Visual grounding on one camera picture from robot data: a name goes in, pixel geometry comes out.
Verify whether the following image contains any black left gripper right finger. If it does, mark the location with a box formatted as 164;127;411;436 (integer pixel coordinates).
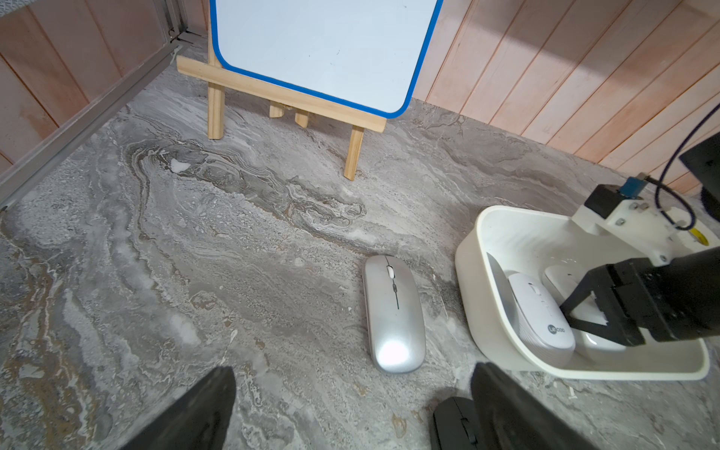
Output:
471;363;595;450

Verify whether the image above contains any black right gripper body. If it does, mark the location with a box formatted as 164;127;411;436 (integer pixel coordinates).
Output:
611;247;719;342

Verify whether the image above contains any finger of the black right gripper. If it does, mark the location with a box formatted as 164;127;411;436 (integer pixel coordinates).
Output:
559;265;647;347

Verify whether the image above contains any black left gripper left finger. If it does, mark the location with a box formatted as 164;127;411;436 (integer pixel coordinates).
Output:
124;367;236;450

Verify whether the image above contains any black computer mouse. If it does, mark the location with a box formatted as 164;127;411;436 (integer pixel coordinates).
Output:
429;397;483;450

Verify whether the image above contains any silver mouse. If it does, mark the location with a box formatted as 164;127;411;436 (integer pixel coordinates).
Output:
363;255;427;374
487;253;519;334

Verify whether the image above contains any white glossy mouse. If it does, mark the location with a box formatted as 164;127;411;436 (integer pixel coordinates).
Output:
542;264;626;361

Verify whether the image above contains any white mouse with logo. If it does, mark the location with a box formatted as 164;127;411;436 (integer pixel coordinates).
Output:
504;272;576;368

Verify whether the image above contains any white plastic storage box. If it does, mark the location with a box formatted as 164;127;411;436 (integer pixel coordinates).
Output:
455;205;711;381

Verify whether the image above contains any small wooden easel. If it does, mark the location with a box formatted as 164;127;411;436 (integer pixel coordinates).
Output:
176;49;387;181

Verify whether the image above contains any blue framed whiteboard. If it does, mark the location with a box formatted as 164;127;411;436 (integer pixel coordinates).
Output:
209;0;443;119

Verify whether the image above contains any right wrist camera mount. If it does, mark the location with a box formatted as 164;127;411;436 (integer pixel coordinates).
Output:
572;174;719;266

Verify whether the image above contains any black camera cable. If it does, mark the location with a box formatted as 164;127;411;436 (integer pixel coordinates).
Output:
643;100;720;232

